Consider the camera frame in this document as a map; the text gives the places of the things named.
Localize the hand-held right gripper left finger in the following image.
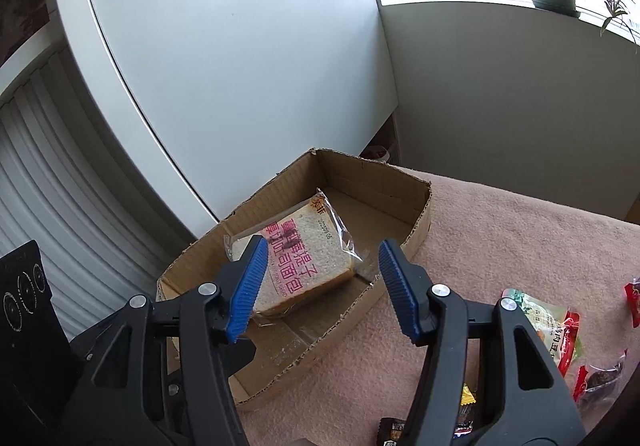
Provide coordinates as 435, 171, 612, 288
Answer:
50, 235, 271, 446

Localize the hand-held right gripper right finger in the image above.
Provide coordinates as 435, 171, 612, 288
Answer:
377, 239, 588, 446

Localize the sliced bread packet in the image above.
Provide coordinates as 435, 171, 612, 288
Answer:
222, 191, 363, 319

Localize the brown cardboard box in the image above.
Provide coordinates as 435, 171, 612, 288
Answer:
156, 147, 433, 412

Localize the pink blanket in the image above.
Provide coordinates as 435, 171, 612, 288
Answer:
240, 165, 640, 446

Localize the small yellow snack packet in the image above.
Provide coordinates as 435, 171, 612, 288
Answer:
452, 383, 476, 439

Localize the dark round object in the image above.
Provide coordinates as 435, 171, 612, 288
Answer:
360, 143, 393, 163

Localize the dark brown snack packet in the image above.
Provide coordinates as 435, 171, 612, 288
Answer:
376, 417, 408, 446

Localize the green red snack packet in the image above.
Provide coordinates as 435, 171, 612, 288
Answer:
501, 289, 585, 379

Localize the white ribbed radiator cover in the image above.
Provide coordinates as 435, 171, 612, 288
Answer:
0, 46, 221, 342

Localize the red clear dark snack packet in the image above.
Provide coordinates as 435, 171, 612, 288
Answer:
572, 351, 628, 409

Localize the small red snack packet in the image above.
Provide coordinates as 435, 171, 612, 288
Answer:
624, 277, 640, 329

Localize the white cabinet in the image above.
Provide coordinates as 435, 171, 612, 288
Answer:
47, 0, 401, 239

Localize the dark wall picture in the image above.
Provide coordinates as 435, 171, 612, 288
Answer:
0, 0, 56, 67

